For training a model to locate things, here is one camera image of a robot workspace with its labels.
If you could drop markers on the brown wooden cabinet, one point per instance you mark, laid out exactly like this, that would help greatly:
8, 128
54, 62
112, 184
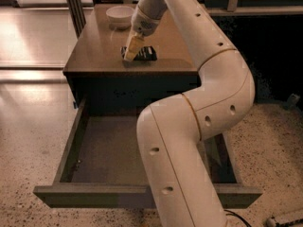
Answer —
96, 70

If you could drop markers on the white ceramic bowl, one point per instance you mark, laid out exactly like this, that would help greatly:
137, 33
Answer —
120, 16

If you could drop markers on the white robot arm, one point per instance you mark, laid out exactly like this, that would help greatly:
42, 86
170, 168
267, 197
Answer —
169, 130

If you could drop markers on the metal window frame post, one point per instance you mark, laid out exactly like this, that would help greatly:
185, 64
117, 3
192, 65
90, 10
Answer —
77, 15

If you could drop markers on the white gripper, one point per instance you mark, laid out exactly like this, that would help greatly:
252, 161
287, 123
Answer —
143, 23

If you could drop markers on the open top drawer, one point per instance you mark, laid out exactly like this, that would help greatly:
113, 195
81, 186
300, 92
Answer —
101, 167

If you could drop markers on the white power strip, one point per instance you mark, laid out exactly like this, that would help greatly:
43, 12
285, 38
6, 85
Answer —
290, 219

